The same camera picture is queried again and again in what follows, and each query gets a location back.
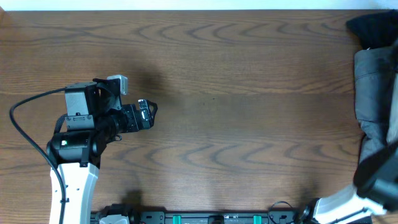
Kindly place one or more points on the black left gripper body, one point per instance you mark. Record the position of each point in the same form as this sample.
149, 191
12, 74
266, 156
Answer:
124, 119

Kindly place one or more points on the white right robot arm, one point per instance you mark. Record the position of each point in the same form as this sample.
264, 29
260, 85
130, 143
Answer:
373, 191

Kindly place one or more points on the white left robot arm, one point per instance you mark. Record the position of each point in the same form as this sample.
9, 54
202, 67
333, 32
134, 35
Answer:
95, 117

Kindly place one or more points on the grey folded trousers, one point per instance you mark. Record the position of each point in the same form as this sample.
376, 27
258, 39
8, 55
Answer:
375, 83

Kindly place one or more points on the black garment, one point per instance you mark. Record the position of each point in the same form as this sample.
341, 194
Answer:
375, 30

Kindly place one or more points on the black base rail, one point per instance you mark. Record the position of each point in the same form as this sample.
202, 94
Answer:
119, 213

